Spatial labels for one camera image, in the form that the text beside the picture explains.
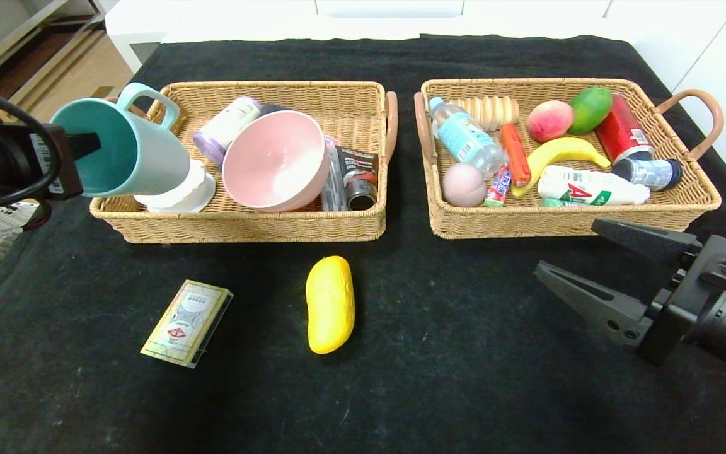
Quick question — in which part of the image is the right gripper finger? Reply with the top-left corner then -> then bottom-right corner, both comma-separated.
533,260 -> 672,347
591,218 -> 711,271

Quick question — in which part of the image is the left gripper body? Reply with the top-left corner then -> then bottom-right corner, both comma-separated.
0,122 -> 84,203

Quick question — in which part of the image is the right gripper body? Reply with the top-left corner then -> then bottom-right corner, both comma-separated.
636,235 -> 726,382

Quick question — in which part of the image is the teal plastic mug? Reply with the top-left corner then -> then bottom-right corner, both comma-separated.
50,83 -> 192,198

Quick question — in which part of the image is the white milk drink bottle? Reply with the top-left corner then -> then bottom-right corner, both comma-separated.
537,165 -> 651,207

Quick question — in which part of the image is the orange sausage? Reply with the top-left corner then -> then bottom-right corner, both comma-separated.
501,123 -> 532,187

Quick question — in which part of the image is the playing card box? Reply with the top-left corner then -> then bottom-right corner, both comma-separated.
141,280 -> 235,369

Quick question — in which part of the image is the water bottle blue cap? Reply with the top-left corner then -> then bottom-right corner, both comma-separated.
428,96 -> 506,179

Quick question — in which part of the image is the yellow mango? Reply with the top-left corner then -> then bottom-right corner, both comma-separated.
306,256 -> 357,355

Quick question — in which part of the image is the wicker basket holding food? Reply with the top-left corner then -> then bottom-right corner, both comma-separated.
414,78 -> 724,240

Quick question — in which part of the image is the wicker basket holding pink bowl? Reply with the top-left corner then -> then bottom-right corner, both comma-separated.
89,81 -> 400,245

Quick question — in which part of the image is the small silver jar black cap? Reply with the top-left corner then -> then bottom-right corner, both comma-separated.
613,158 -> 683,192

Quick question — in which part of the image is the red soda can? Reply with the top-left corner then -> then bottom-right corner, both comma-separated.
595,95 -> 655,165

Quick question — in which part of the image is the white ceramic dish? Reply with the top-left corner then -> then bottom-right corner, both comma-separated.
135,158 -> 217,214

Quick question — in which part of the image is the yellow banana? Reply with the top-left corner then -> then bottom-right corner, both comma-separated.
512,137 -> 611,199

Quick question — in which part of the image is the grey shelf unit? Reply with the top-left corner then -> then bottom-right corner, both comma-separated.
0,0 -> 107,89

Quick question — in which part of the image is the green mango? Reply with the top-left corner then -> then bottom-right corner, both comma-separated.
569,87 -> 614,135

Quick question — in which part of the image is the white bottle purple cap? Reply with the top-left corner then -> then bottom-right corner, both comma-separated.
194,96 -> 263,166

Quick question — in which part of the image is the red peach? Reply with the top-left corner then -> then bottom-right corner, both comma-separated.
527,100 -> 575,143

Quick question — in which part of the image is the red candy pack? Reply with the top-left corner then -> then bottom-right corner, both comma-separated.
484,165 -> 512,207

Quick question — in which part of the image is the white cabinet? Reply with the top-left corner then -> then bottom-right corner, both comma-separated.
105,0 -> 647,75

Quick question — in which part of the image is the pale pink peach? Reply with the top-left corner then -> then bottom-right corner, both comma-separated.
442,163 -> 487,208

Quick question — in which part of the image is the pink bowl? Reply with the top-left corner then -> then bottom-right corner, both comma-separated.
222,110 -> 333,213

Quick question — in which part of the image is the ridged bread loaf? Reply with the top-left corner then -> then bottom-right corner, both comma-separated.
448,96 -> 521,131

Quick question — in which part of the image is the black table cloth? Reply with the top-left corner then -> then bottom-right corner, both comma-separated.
0,35 -> 726,454

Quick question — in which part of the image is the black packaged item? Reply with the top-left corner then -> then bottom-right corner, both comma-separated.
322,140 -> 381,213

